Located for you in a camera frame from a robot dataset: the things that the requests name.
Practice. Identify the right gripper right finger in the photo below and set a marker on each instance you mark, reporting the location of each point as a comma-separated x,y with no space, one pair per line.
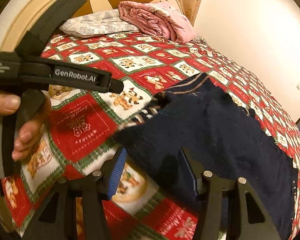
207,190

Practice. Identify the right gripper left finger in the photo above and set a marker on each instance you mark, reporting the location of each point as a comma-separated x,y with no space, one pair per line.
98,186

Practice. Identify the navy patterned knit sweater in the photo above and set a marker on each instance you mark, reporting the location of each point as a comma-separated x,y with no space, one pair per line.
225,138

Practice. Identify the person's left hand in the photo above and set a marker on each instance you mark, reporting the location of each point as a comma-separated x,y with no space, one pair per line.
29,132

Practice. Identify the red christmas patchwork bedspread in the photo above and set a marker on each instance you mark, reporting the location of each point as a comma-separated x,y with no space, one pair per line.
76,138

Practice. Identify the grey floral pillow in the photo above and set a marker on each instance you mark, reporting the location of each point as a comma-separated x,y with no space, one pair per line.
97,24

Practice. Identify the pink folded blanket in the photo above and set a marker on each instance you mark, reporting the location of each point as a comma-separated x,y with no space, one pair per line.
158,19

